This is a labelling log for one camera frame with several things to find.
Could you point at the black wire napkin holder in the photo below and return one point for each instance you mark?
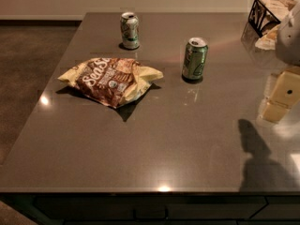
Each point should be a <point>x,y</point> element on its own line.
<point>266,14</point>

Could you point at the dark cabinet drawers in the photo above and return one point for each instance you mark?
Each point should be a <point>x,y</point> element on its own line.
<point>167,209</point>

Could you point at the white green soda can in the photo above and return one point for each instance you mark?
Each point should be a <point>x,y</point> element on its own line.
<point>129,24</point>

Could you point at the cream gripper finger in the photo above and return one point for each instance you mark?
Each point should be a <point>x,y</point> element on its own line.
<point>282,91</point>

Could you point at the white paper napkins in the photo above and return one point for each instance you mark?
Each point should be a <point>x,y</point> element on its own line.
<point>268,41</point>

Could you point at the brown chip bag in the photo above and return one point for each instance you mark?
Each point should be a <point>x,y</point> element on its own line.
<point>113,82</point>

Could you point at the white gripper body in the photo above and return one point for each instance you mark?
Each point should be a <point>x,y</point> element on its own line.
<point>289,42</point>

